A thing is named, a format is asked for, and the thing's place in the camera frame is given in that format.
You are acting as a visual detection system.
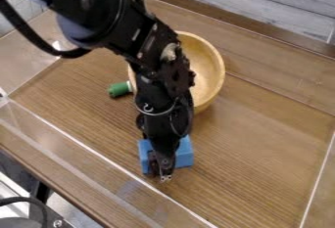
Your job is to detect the black metal base plate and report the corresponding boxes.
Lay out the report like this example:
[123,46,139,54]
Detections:
[30,205,75,228]

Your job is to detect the small green cylinder toy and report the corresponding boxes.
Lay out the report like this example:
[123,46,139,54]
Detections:
[107,81,132,98]

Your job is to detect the black cable lower left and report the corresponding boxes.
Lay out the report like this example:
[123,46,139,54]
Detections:
[0,198,48,228]

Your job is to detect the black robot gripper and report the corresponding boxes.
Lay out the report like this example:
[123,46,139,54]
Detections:
[130,23,196,182]

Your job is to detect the blue foam block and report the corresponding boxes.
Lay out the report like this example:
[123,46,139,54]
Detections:
[138,136,194,175]

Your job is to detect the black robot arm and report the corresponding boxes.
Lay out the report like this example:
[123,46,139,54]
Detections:
[0,0,196,181]

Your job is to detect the light wooden bowl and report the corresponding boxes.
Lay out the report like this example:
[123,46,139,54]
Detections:
[127,30,227,114]

